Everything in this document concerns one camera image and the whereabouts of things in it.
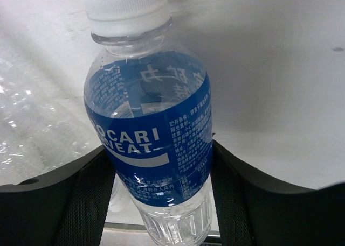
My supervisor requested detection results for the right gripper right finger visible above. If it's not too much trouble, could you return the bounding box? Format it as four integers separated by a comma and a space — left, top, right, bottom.
211, 142, 344, 245

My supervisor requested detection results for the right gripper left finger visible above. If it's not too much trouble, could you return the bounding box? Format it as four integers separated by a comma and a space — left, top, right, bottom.
1, 146, 115, 245

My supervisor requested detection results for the clear plastic bottle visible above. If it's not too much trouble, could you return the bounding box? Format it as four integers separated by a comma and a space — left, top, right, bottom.
1, 59, 100, 185

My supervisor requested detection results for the blue label Pocari bottle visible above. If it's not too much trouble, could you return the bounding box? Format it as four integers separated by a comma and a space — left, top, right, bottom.
82, 0, 212, 245

